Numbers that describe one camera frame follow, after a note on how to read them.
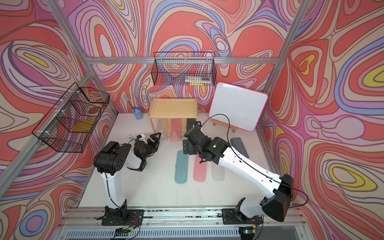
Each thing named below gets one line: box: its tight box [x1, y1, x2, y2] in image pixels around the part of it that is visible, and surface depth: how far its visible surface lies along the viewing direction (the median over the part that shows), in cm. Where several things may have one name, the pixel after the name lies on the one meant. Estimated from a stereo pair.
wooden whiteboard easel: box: [211, 119, 238, 133], surface depth 109 cm
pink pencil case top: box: [193, 154, 208, 183], surface depth 90 cm
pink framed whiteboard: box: [208, 82, 269, 132], surface depth 101 cm
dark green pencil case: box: [186, 118, 196, 132], surface depth 110 cm
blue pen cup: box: [133, 107, 144, 120], surface depth 114 cm
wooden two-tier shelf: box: [148, 98, 199, 136], surface depth 97 cm
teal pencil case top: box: [174, 150, 189, 184], surface depth 90 cm
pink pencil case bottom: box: [170, 118, 182, 142], surface depth 107 cm
